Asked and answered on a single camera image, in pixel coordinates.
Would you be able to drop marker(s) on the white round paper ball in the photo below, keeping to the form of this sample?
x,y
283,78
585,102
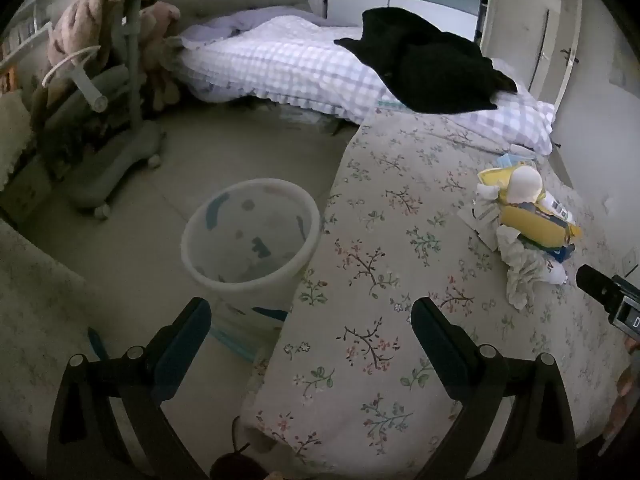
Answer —
x,y
525,185

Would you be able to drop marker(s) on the grey padded headboard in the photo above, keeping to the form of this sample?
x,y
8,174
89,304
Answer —
x,y
235,0

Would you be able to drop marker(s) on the small blue strip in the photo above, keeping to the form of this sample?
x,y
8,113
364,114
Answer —
x,y
98,344

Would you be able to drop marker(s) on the white labelled packet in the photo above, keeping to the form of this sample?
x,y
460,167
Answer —
x,y
557,207

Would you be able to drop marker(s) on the dark round object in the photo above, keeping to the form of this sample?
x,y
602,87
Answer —
x,y
235,467

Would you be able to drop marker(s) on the blue packet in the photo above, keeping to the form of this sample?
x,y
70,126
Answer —
x,y
555,252

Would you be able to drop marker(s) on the person's right hand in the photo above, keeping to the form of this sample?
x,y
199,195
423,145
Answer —
x,y
631,375

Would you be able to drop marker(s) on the white plastic waste bin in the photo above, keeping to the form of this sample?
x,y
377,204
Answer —
x,y
250,240

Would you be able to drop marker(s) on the purple checked quilt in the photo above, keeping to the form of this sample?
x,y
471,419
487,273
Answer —
x,y
300,65

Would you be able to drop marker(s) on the floral cloth cover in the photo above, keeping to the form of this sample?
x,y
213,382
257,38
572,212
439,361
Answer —
x,y
40,320

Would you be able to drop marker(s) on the black garment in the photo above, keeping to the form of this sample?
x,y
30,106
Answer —
x,y
430,70

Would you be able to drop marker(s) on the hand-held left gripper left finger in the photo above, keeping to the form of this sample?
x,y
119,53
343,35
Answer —
x,y
187,340

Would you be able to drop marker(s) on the yellow and white wrapper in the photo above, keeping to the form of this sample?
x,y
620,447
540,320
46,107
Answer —
x,y
492,180

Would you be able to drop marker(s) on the wall bookshelf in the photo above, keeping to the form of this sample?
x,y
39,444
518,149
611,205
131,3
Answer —
x,y
25,25

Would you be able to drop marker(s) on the teal face mask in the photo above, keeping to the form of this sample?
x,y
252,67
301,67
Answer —
x,y
235,345

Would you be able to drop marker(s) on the white door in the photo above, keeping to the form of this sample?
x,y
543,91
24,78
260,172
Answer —
x,y
530,25

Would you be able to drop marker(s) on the grey wheeled chair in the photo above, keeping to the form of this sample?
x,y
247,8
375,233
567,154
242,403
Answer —
x,y
115,140

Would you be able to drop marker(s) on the large yellow packet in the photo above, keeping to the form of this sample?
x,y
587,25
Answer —
x,y
537,227

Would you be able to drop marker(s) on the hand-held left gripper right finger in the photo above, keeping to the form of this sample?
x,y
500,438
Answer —
x,y
435,340

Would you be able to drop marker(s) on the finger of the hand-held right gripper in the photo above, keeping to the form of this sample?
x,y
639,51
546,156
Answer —
x,y
595,285

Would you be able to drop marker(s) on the white paper card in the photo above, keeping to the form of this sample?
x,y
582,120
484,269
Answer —
x,y
477,225

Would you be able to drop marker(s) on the blue face mask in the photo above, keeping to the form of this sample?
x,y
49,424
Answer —
x,y
515,160

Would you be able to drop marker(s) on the pink plush toy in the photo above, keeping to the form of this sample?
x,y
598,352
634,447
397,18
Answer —
x,y
162,50

